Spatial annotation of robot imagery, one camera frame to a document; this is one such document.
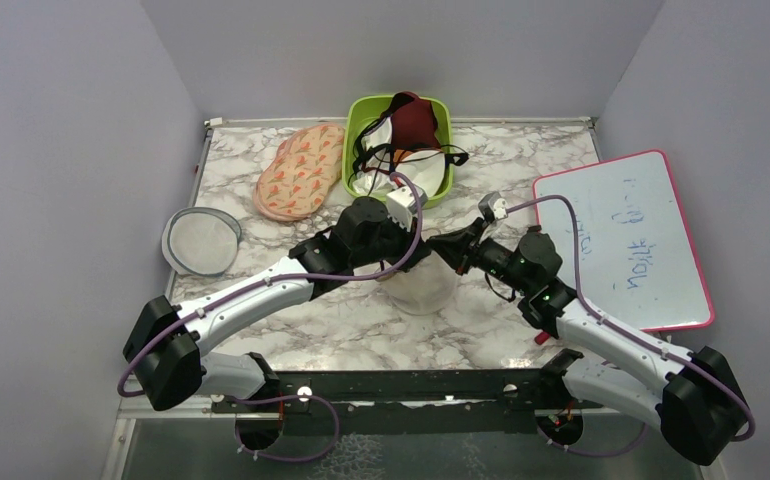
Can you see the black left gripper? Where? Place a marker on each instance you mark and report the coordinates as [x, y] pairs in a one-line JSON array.
[[407, 238]]

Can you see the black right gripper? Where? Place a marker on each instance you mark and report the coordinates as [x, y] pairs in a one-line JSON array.
[[460, 249]]

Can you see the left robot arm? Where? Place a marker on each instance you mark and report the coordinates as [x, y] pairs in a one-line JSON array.
[[171, 348]]

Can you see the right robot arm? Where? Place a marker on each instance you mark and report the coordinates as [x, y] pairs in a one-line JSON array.
[[692, 398]]

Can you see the maroon bra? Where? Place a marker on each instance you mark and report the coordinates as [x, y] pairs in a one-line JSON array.
[[412, 120]]

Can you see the grey rimmed round laundry bag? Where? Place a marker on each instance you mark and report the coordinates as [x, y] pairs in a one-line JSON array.
[[201, 241]]

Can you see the red marker cap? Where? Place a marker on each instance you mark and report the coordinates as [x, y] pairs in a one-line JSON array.
[[542, 338]]

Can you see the green plastic basin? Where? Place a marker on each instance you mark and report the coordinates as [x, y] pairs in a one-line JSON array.
[[364, 111]]

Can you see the pink framed whiteboard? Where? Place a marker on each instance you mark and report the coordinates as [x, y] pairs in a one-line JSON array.
[[620, 228]]

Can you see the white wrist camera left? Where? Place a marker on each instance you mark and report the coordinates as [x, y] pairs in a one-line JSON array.
[[403, 205]]

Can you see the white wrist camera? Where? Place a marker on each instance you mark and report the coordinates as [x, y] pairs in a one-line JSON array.
[[403, 205], [493, 207]]

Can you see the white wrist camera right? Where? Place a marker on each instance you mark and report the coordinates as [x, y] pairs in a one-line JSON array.
[[493, 207]]

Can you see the white bra with black straps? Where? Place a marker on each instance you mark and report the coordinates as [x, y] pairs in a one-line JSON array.
[[373, 152]]

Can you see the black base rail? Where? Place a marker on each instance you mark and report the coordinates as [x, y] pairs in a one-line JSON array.
[[398, 402]]

